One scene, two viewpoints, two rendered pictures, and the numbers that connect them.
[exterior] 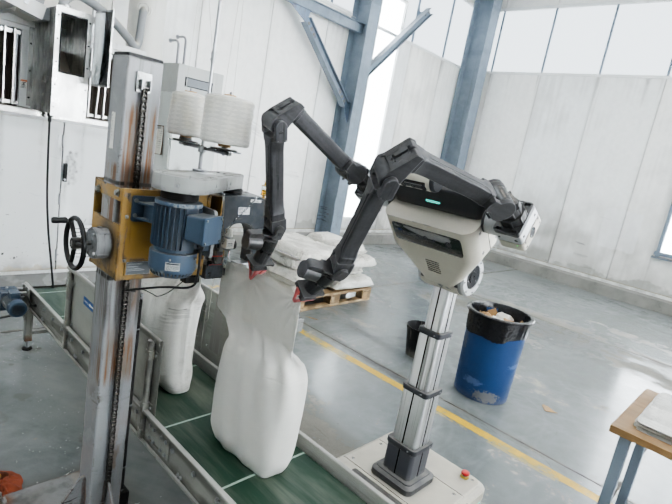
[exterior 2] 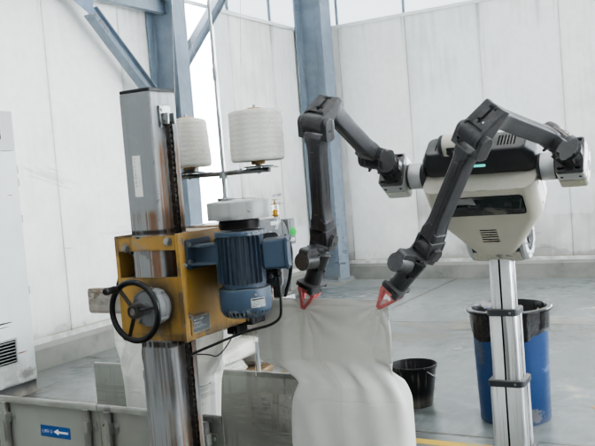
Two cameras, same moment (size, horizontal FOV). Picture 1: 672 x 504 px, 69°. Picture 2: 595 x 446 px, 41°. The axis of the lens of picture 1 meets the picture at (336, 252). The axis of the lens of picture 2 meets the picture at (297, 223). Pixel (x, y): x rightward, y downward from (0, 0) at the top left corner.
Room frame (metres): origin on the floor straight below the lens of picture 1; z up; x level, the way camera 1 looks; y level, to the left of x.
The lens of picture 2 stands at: (-0.72, 0.86, 1.46)
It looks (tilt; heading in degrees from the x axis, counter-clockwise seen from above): 3 degrees down; 347
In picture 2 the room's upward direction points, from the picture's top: 5 degrees counter-clockwise
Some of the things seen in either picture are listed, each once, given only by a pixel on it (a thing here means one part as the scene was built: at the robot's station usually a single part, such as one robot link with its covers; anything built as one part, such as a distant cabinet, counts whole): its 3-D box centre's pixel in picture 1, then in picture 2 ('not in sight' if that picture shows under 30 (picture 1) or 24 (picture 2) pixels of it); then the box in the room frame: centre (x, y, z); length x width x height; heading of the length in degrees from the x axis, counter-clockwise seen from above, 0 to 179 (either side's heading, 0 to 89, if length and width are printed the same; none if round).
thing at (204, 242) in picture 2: (154, 211); (210, 252); (1.59, 0.61, 1.27); 0.12 x 0.09 x 0.09; 138
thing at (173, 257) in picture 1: (175, 237); (243, 272); (1.56, 0.53, 1.21); 0.15 x 0.15 x 0.25
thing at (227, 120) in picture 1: (227, 121); (256, 135); (1.68, 0.44, 1.61); 0.17 x 0.17 x 0.17
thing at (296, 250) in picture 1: (310, 250); not in sight; (4.81, 0.26, 0.56); 0.66 x 0.42 x 0.15; 138
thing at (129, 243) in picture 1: (149, 227); (183, 280); (1.75, 0.69, 1.18); 0.34 x 0.25 x 0.31; 138
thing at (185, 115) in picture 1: (188, 114); (187, 142); (1.85, 0.63, 1.61); 0.15 x 0.14 x 0.17; 48
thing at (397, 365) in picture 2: (420, 340); (414, 383); (3.98, -0.85, 0.13); 0.30 x 0.30 x 0.26
